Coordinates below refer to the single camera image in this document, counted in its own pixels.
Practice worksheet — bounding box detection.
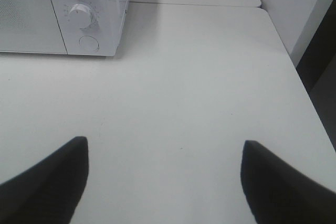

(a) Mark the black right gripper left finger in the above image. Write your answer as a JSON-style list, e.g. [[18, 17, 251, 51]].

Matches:
[[1, 136, 89, 223]]

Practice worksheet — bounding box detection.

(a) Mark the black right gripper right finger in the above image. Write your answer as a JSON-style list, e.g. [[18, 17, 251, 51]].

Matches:
[[240, 140, 335, 223]]

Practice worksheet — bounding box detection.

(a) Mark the round white door button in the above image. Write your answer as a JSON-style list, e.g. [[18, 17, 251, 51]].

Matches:
[[79, 36, 99, 52]]

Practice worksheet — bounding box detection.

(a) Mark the white microwave door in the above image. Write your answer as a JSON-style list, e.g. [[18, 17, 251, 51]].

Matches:
[[1, 0, 66, 54]]

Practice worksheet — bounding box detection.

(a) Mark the lower white timer knob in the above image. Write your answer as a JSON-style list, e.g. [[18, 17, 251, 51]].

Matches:
[[68, 4, 93, 28]]

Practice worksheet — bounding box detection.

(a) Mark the white microwave oven body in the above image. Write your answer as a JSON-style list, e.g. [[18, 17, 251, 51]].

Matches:
[[51, 0, 129, 57]]

